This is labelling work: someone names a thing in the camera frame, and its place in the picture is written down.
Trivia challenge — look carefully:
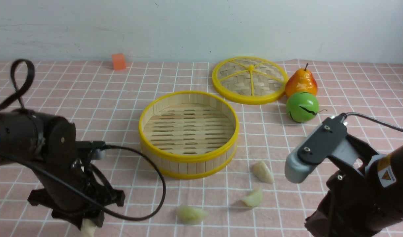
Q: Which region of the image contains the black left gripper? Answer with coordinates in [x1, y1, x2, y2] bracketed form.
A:
[27, 141, 126, 230]

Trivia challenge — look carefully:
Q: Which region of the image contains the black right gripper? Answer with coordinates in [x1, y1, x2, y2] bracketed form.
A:
[305, 135, 403, 237]

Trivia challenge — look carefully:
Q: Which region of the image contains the pale greenish dumpling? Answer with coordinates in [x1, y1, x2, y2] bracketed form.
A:
[176, 205, 209, 224]

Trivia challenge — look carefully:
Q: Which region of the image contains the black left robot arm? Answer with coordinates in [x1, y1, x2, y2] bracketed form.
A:
[0, 109, 126, 228]

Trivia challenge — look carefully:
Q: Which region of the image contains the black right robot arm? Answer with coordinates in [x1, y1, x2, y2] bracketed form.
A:
[305, 137, 403, 237]

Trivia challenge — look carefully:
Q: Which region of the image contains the yellow-rimmed bamboo steamer tray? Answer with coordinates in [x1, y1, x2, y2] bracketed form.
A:
[138, 91, 239, 179]

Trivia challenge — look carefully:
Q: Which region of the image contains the yellow-rimmed woven steamer lid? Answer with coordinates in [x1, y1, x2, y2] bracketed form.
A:
[211, 56, 289, 105]

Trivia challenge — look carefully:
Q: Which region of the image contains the green toy apple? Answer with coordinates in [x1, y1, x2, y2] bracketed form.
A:
[286, 92, 327, 123]

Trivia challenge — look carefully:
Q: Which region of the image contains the orange foam cube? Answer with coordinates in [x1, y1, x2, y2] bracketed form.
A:
[111, 53, 127, 70]

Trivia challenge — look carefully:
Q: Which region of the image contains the orange yellow toy pear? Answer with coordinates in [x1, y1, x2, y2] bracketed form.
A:
[285, 63, 318, 97]

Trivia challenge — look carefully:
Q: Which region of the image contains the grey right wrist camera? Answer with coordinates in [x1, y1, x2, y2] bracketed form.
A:
[284, 115, 361, 184]

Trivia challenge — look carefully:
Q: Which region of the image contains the black right camera cable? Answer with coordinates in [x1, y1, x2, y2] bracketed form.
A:
[340, 112, 403, 135]

